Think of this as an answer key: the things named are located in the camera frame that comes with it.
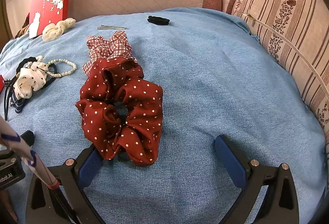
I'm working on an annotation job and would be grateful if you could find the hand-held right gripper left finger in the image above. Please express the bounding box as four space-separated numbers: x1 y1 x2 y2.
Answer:
26 143 106 224

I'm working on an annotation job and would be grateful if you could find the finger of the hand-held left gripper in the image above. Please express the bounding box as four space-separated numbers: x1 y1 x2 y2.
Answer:
21 130 35 147

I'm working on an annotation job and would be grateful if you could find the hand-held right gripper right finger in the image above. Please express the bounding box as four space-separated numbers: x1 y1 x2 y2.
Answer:
214 135 300 224

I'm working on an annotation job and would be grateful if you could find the blue striped ribbon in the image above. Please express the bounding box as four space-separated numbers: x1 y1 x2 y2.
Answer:
10 98 26 114

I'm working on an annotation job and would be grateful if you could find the thin black headband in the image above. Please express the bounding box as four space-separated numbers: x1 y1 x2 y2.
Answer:
4 77 18 122

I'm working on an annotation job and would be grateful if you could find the white dotted scrunchie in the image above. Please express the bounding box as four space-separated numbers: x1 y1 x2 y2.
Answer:
13 63 47 98

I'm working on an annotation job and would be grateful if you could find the black ring hair tie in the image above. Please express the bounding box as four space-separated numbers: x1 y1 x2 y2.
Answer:
38 63 58 89

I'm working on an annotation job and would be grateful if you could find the thick black hair tie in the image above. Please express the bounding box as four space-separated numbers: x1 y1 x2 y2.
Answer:
16 57 36 73

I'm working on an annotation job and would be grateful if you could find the pale bead bracelet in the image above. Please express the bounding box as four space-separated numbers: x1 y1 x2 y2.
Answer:
46 59 78 77

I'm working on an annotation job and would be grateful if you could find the red polka dot scrunchie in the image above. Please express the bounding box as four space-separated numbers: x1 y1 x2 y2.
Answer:
75 58 163 166

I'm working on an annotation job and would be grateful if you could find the red plaid scrunchie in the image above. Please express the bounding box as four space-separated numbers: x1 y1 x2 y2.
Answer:
82 31 138 77

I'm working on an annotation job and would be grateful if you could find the blue blanket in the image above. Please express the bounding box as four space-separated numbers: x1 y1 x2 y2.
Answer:
0 7 327 224

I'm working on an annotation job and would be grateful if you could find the brown patterned cloth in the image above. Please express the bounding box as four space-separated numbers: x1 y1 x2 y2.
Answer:
14 13 31 39

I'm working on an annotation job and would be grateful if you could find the cream dotted scrunchie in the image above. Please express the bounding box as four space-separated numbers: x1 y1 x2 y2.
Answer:
42 18 76 42

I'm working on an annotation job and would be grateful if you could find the red flowered box lid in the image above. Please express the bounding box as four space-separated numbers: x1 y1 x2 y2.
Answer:
29 0 73 39

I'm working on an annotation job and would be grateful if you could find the silver hair clip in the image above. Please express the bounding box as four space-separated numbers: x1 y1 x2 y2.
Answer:
97 25 127 30

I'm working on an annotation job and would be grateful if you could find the striped floral cushion with zipper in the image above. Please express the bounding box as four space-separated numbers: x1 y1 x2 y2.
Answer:
231 0 329 137

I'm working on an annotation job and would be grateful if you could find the white cable with blue marks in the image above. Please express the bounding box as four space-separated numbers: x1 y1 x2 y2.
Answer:
0 115 83 224

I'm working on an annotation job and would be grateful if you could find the small black hair tie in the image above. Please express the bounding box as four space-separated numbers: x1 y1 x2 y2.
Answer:
147 15 170 26

